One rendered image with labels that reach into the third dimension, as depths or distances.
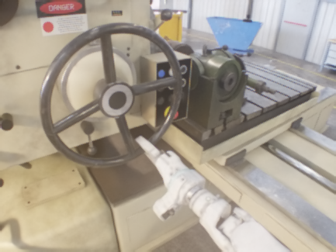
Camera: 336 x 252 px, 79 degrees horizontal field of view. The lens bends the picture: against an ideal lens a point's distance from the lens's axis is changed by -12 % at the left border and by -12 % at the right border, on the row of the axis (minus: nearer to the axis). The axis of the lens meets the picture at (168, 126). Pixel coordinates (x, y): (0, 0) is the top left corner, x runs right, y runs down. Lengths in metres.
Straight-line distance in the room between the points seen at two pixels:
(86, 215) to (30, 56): 0.79
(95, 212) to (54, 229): 0.21
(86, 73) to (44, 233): 0.82
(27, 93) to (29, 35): 0.17
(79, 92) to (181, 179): 0.35
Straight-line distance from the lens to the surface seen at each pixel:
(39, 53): 0.71
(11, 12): 0.67
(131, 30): 0.52
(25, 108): 0.76
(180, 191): 0.53
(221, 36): 7.03
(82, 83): 0.63
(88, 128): 0.79
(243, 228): 0.44
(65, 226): 1.21
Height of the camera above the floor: 1.54
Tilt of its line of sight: 32 degrees down
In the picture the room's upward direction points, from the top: 3 degrees clockwise
